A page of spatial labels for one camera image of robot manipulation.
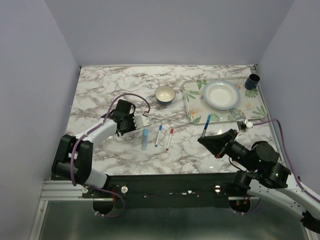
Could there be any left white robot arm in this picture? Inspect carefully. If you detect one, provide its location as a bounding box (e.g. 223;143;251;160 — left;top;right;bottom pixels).
51;99;136;198

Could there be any aluminium rail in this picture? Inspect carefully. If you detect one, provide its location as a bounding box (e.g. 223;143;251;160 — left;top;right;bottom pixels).
40;180;83;201

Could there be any teal bowl cream inside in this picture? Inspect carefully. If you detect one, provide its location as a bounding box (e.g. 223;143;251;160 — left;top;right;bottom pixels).
154;86;176;106

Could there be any white plate blue rim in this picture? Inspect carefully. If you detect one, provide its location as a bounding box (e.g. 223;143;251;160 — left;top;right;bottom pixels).
203;79;240;110

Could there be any floral leaf serving tray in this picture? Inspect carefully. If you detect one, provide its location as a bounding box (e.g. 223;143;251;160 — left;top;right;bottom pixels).
182;76;267;125

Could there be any white pen red tip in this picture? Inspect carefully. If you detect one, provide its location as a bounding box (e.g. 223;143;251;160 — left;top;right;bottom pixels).
165;133;173;151

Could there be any dark blue cup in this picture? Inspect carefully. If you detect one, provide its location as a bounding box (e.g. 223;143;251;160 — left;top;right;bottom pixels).
244;73;260;90

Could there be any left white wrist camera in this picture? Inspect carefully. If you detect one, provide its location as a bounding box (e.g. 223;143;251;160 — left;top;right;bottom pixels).
133;114;152;130

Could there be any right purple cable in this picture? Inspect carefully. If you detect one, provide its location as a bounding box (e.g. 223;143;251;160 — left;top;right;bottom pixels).
252;119;320;216

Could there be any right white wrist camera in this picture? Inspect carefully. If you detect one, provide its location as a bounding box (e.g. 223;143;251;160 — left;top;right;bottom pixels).
236;118;254;136

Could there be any thin teal blue pen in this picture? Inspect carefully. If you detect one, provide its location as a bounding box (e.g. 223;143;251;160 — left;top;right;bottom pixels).
201;114;211;138

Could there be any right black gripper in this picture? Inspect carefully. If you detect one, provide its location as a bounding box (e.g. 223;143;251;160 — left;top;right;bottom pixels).
198;127;257;172

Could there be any white pen blue tip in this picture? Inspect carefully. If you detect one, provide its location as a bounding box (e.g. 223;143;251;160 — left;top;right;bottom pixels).
155;125;163;147

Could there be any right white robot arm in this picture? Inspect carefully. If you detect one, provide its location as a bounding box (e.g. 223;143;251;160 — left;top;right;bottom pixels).
197;129;320;233

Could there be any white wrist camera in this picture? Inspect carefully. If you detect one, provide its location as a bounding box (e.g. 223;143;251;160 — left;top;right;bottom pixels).
236;118;254;136
133;114;152;130

